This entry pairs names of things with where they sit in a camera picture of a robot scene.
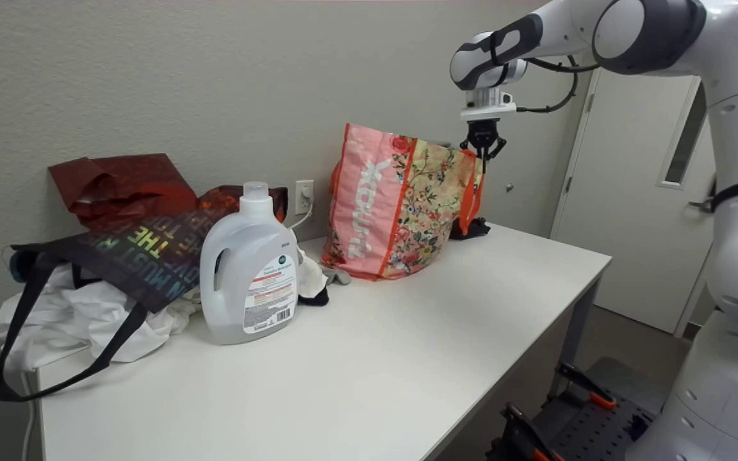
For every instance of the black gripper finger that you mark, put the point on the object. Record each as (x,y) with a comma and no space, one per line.
(476,153)
(496,154)

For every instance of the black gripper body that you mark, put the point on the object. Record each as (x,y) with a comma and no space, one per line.
(485,136)

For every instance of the floral tote bag orange handles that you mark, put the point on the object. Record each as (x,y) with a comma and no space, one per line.
(395,202)

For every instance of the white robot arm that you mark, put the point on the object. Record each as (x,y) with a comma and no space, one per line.
(672,40)

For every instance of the black tote bag colourful text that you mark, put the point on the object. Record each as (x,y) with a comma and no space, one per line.
(152,262)

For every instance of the dark red bag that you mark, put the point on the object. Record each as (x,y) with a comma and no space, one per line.
(116,190)

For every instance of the black cloth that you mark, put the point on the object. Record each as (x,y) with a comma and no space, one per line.
(476,229)

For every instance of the white door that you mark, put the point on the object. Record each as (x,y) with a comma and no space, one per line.
(638,170)

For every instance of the white plastic detergent jug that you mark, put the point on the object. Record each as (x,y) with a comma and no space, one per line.
(250,271)

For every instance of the black orange tool cart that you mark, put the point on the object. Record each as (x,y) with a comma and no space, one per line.
(599,417)

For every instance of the white crumpled cloth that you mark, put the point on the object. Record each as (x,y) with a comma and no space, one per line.
(72,319)

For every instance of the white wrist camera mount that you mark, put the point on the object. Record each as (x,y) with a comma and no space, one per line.
(487,107)

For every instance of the wall power outlet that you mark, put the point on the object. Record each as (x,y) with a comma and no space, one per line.
(304,195)

